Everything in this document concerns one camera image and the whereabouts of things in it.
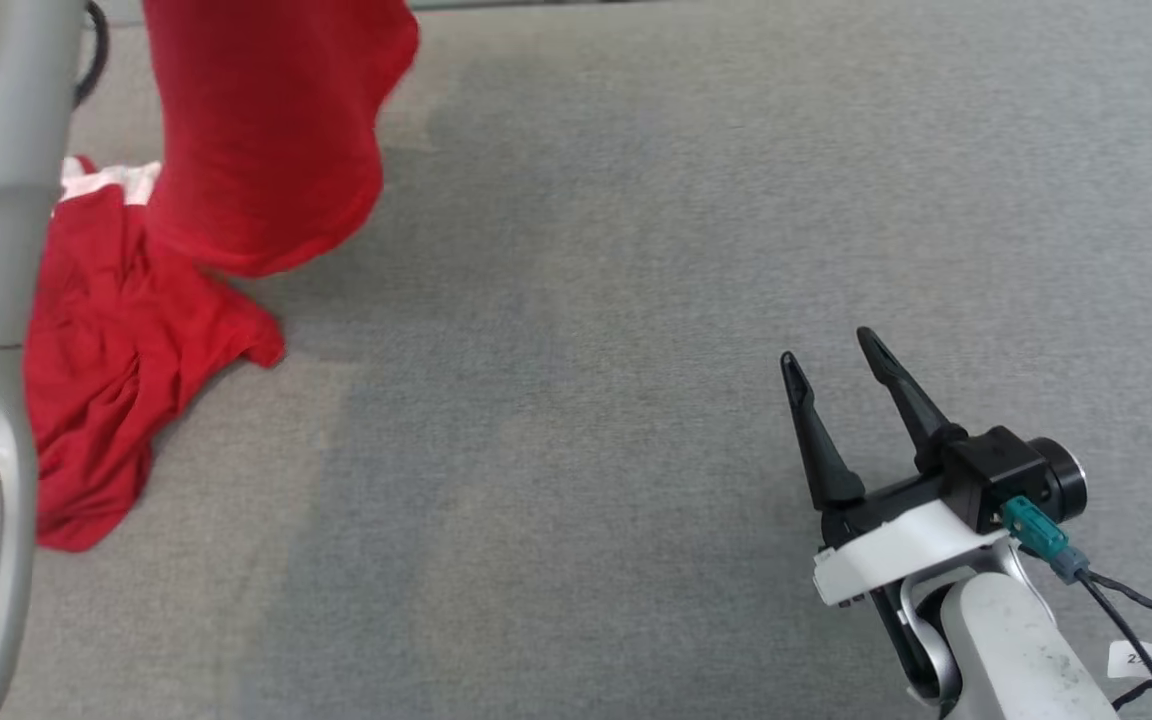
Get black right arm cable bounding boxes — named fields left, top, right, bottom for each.
left=1000, top=496, right=1152, bottom=720

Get red white basketball jersey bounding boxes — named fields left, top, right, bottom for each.
left=141, top=0, right=421, bottom=279

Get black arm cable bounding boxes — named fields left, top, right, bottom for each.
left=1000, top=496, right=1152, bottom=720
left=74, top=0, right=111, bottom=107

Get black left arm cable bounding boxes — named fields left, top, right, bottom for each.
left=74, top=0, right=111, bottom=107

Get red white shorts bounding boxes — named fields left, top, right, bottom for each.
left=23, top=155, right=287, bottom=554

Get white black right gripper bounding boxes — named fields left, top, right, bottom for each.
left=780, top=327, right=1013, bottom=610

